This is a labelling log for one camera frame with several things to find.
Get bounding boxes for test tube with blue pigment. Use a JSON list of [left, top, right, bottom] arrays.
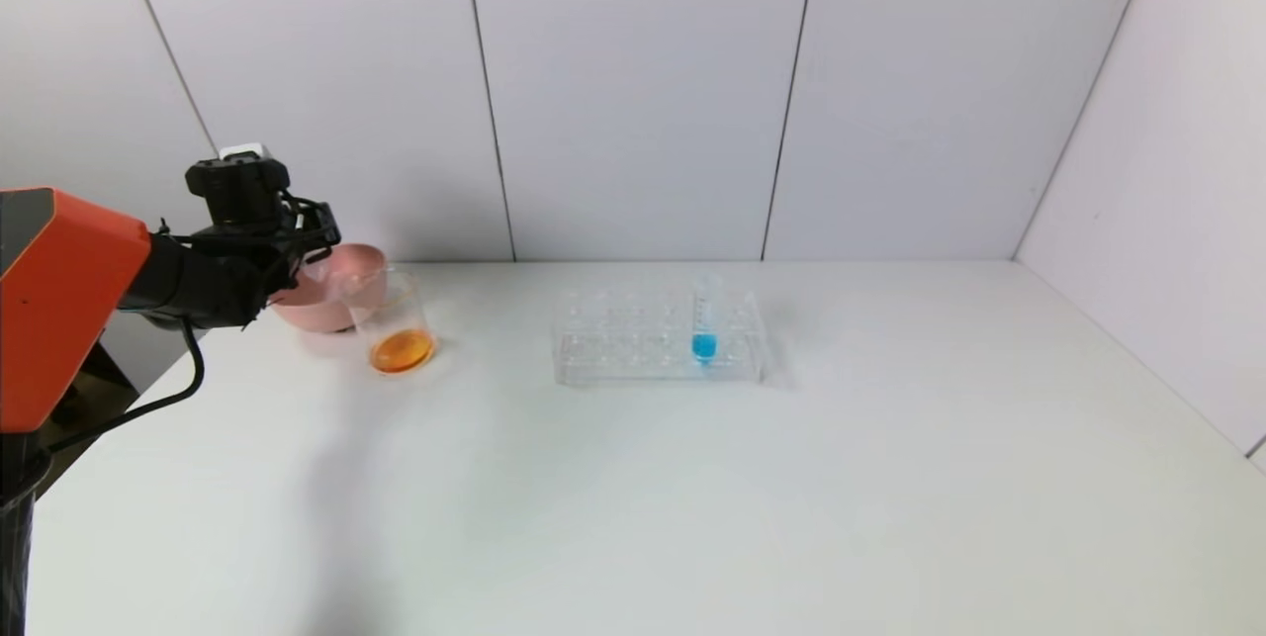
[[690, 272, 720, 367]]

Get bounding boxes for clear glass beaker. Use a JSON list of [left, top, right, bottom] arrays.
[[342, 265, 437, 377]]

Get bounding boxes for clear acrylic test tube rack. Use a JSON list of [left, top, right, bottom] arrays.
[[551, 287, 768, 387]]

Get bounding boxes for pink plastic bowl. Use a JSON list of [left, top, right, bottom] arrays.
[[271, 243, 389, 334]]

